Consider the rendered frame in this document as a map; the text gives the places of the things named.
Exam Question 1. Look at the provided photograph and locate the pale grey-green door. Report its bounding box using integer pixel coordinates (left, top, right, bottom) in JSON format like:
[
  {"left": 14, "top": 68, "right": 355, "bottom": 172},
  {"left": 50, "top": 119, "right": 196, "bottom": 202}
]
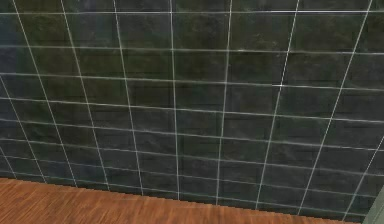
[{"left": 362, "top": 185, "right": 384, "bottom": 224}]

